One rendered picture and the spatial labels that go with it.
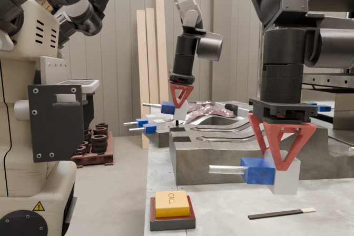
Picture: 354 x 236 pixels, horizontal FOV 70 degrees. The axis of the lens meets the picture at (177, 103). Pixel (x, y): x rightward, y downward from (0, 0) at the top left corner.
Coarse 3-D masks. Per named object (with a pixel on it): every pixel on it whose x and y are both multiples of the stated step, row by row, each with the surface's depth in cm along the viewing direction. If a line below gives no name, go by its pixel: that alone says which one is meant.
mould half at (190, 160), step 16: (224, 128) 82; (320, 128) 62; (176, 144) 63; (192, 144) 63; (208, 144) 63; (224, 144) 64; (240, 144) 65; (256, 144) 64; (288, 144) 61; (304, 144) 62; (320, 144) 62; (336, 144) 73; (176, 160) 59; (192, 160) 60; (208, 160) 60; (224, 160) 60; (240, 160) 61; (304, 160) 62; (320, 160) 63; (336, 160) 63; (352, 160) 64; (176, 176) 60; (192, 176) 60; (208, 176) 61; (224, 176) 61; (240, 176) 61; (304, 176) 63; (320, 176) 63; (336, 176) 64; (352, 176) 64
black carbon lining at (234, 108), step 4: (228, 104) 116; (232, 104) 114; (228, 108) 116; (232, 108) 115; (236, 108) 112; (236, 112) 112; (224, 116) 103; (232, 116) 105; (236, 116) 107; (164, 120) 109; (168, 120) 109; (172, 120) 109
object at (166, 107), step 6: (162, 102) 76; (168, 102) 77; (186, 102) 75; (156, 108) 76; (162, 108) 74; (168, 108) 74; (174, 108) 74; (180, 108) 74; (186, 108) 74; (174, 114) 75; (180, 114) 75; (180, 120) 75
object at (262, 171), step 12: (264, 156) 42; (216, 168) 39; (228, 168) 39; (240, 168) 39; (252, 168) 38; (264, 168) 38; (288, 168) 37; (252, 180) 38; (264, 180) 38; (276, 180) 38; (288, 180) 38; (276, 192) 38; (288, 192) 38
